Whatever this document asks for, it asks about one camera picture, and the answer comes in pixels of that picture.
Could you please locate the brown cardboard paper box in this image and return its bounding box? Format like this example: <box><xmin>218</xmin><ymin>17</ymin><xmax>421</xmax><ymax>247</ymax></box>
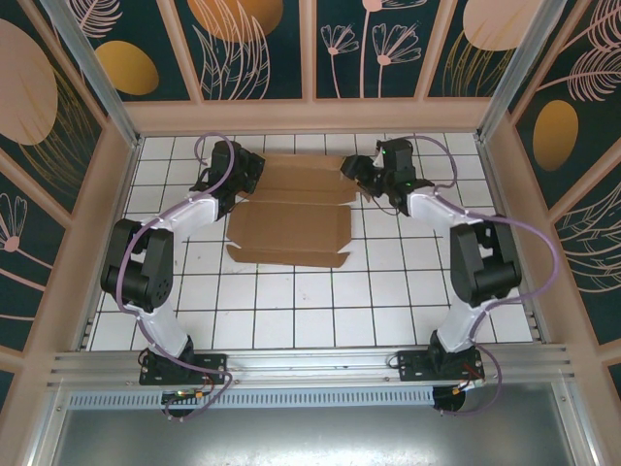
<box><xmin>225</xmin><ymin>152</ymin><xmax>363</xmax><ymax>271</ymax></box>

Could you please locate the small circuit board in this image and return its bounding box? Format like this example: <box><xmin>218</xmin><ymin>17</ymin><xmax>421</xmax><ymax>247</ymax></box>
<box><xmin>162</xmin><ymin>387</ymin><xmax>205</xmax><ymax>405</ymax></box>

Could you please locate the grey metal sheet panel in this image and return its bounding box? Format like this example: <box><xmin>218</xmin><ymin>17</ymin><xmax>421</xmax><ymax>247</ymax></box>
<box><xmin>48</xmin><ymin>383</ymin><xmax>598</xmax><ymax>466</ymax></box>

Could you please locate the aluminium frame post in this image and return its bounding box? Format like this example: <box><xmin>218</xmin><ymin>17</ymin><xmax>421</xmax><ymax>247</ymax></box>
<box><xmin>41</xmin><ymin>0</ymin><xmax>142</xmax><ymax>150</ymax></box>
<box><xmin>474</xmin><ymin>0</ymin><xmax>567</xmax><ymax>145</ymax></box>

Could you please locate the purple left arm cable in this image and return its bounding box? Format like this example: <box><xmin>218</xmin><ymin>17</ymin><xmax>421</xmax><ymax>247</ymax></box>
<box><xmin>114</xmin><ymin>131</ymin><xmax>238</xmax><ymax>423</ymax></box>

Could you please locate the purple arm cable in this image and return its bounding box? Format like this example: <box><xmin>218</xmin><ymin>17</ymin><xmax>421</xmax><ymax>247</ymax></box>
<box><xmin>409</xmin><ymin>134</ymin><xmax>560</xmax><ymax>418</ymax></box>
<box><xmin>114</xmin><ymin>131</ymin><xmax>238</xmax><ymax>423</ymax></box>

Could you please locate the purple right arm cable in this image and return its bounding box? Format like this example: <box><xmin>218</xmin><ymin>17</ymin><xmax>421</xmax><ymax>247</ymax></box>
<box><xmin>409</xmin><ymin>134</ymin><xmax>560</xmax><ymax>418</ymax></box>

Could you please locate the aluminium mounting rail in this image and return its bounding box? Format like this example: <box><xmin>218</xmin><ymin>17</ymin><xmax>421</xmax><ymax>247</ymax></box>
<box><xmin>46</xmin><ymin>344</ymin><xmax>578</xmax><ymax>389</ymax></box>

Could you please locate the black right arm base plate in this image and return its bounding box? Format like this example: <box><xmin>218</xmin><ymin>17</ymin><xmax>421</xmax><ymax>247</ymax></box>
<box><xmin>396</xmin><ymin>349</ymin><xmax>486</xmax><ymax>384</ymax></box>

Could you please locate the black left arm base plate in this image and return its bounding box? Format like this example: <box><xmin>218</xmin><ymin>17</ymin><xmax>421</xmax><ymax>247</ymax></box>
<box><xmin>139</xmin><ymin>352</ymin><xmax>229</xmax><ymax>387</ymax></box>

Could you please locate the slotted grey cable duct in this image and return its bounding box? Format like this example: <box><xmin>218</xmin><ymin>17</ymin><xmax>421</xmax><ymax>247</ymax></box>
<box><xmin>67</xmin><ymin>387</ymin><xmax>436</xmax><ymax>409</ymax></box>

